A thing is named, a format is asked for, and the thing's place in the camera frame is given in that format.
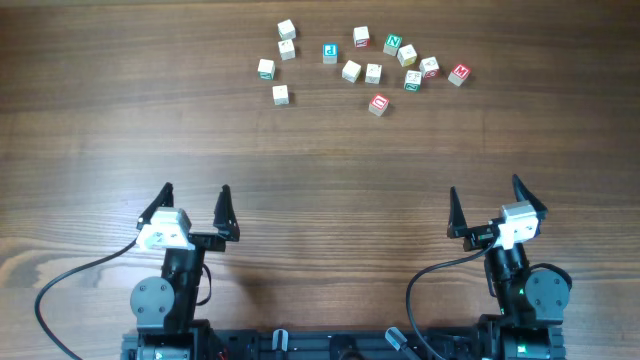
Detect black camera cable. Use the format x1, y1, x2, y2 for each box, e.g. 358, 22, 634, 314
33, 238, 139, 360
405, 239, 499, 360

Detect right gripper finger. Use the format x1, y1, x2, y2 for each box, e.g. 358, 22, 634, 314
447, 186, 468, 239
512, 174, 548, 220

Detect right black camera cable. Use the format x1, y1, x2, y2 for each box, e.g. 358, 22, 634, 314
405, 239, 499, 360

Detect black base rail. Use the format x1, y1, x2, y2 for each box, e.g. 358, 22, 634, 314
121, 327, 566, 360

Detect wooden block red G side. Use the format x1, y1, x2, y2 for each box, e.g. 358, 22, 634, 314
419, 56, 440, 79

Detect wooden block with drawing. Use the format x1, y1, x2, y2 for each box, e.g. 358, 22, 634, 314
278, 39, 296, 61

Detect left black camera cable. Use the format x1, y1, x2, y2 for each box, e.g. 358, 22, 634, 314
33, 238, 139, 360

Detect wooden block green Z side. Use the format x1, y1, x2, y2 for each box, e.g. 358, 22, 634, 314
404, 70, 422, 92

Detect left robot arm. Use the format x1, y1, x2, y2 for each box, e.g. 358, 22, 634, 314
121, 182, 240, 360

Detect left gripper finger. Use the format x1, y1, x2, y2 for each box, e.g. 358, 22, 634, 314
213, 184, 240, 242
136, 182, 174, 230

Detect blue letter P block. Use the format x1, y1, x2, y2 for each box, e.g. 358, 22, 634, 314
322, 43, 338, 64

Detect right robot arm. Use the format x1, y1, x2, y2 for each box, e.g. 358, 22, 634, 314
444, 175, 573, 360

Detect plain wooden block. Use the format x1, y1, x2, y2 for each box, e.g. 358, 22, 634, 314
341, 60, 362, 83
272, 85, 289, 105
277, 19, 296, 40

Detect wooden block yellow side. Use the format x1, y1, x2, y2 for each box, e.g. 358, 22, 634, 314
397, 44, 417, 67

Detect wooden block picture top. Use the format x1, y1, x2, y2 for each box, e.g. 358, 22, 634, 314
365, 64, 382, 84

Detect green letter N block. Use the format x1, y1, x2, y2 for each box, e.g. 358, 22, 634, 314
383, 33, 402, 56

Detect red letter U block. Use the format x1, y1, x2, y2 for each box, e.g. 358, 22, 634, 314
368, 94, 390, 117

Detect red letter M block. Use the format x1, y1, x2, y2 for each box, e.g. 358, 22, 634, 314
448, 64, 471, 87

